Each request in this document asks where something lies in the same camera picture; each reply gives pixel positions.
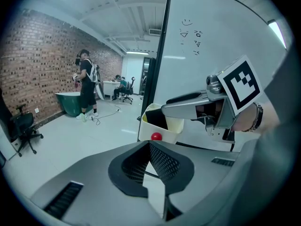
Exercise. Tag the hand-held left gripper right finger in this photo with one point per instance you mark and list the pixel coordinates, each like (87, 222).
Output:
(202, 173)

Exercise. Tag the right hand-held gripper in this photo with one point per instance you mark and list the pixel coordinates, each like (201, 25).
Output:
(242, 83)

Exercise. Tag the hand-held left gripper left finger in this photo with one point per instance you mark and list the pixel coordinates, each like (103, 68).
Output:
(98, 173)

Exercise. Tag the cream plastic box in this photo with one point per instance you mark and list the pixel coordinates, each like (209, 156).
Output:
(145, 133)

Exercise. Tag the person's right forearm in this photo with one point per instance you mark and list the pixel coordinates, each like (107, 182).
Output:
(242, 121)

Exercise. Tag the white whiteboard on stand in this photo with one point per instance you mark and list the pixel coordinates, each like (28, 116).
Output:
(223, 32)

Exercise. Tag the yellow round object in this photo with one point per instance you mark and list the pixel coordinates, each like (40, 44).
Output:
(144, 119)

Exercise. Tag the red ball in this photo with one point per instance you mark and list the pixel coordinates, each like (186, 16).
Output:
(156, 136)

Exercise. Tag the black office chair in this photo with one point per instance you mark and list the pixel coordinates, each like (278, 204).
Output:
(129, 91)
(23, 123)

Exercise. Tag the ceiling tube light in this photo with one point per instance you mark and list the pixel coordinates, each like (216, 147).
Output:
(278, 34)
(137, 53)

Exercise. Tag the metal wristwatch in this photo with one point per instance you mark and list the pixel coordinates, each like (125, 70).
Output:
(257, 116)

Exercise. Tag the white desk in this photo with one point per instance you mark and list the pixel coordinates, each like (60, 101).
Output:
(108, 88)

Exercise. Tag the green bathtub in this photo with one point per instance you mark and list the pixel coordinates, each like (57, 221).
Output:
(68, 102)

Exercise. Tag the ceiling air vent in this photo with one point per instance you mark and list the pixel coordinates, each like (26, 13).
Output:
(155, 31)

